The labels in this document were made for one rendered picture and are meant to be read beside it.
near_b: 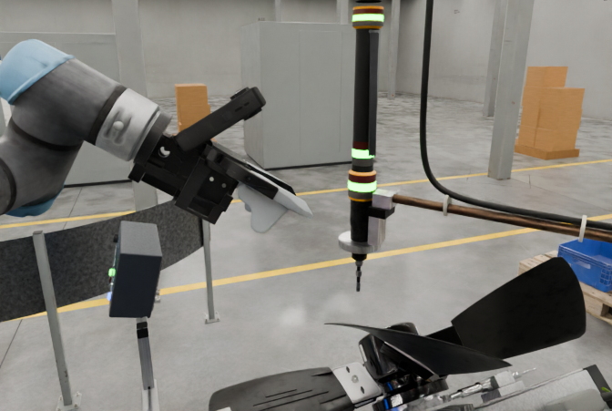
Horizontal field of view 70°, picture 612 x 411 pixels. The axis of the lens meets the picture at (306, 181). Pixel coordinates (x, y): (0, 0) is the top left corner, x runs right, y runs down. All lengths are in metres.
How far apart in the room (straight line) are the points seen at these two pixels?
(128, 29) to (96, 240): 2.81
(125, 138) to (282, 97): 6.36
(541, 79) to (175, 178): 8.65
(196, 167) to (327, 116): 6.63
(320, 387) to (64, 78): 0.63
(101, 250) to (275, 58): 4.83
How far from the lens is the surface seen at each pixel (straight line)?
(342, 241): 0.71
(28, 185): 0.54
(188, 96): 8.67
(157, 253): 1.28
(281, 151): 6.95
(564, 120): 8.92
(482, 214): 0.64
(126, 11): 4.86
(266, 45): 6.74
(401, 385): 0.87
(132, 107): 0.51
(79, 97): 0.51
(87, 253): 2.48
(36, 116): 0.53
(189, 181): 0.51
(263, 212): 0.51
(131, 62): 4.84
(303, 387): 0.85
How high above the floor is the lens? 1.75
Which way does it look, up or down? 16 degrees down
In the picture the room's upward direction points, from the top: straight up
